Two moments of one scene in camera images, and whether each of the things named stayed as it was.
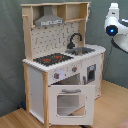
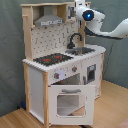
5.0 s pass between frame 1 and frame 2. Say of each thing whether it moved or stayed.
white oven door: stayed
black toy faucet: stayed
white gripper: moved
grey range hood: stayed
